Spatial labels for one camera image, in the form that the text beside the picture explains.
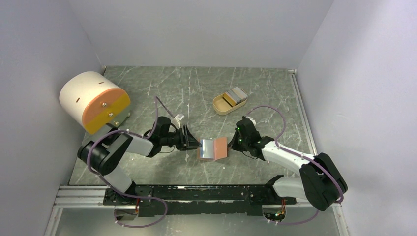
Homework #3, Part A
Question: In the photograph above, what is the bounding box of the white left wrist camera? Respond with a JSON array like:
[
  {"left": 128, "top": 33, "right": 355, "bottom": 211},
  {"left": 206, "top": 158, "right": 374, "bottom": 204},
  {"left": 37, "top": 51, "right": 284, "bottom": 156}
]
[{"left": 172, "top": 114, "right": 184, "bottom": 129}]

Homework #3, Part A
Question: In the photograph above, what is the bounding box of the beige oval tray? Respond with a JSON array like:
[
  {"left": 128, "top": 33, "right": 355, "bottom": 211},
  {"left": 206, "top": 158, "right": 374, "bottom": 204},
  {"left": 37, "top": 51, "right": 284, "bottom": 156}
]
[{"left": 212, "top": 95, "right": 247, "bottom": 116}]

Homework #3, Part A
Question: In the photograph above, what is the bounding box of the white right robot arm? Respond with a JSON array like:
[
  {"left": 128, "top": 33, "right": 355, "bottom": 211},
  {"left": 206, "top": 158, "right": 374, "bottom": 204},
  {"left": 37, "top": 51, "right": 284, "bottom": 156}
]
[{"left": 228, "top": 117, "right": 348, "bottom": 211}]

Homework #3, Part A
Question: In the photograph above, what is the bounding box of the white cylindrical drawer unit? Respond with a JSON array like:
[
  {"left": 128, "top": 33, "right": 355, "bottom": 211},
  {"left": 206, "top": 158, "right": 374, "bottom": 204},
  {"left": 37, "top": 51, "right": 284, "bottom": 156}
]
[{"left": 59, "top": 71, "right": 131, "bottom": 134}]

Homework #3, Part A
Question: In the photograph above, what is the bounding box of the tan leather card holder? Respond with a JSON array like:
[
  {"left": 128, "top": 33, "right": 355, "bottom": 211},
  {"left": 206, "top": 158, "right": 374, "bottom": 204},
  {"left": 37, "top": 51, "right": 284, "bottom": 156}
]
[{"left": 197, "top": 137, "right": 228, "bottom": 161}]

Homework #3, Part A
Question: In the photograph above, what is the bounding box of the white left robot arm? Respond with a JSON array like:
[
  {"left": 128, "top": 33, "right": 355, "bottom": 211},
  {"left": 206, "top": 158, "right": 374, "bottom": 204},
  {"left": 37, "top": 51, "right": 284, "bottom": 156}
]
[{"left": 77, "top": 116, "right": 202, "bottom": 205}]

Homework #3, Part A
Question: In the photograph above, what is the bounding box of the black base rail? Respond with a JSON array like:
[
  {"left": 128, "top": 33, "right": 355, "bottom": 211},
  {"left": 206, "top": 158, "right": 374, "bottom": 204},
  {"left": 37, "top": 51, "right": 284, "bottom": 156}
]
[{"left": 102, "top": 181, "right": 296, "bottom": 217}]

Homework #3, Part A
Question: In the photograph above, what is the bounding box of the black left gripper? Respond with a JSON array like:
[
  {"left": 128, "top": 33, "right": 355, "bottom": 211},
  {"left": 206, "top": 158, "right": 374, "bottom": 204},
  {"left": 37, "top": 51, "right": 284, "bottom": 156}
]
[{"left": 161, "top": 125, "right": 202, "bottom": 151}]

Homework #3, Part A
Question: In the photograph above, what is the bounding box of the stack of credit cards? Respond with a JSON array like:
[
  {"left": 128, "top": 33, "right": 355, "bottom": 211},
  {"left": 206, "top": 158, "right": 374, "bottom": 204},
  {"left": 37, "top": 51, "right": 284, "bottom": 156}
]
[{"left": 222, "top": 87, "right": 248, "bottom": 107}]

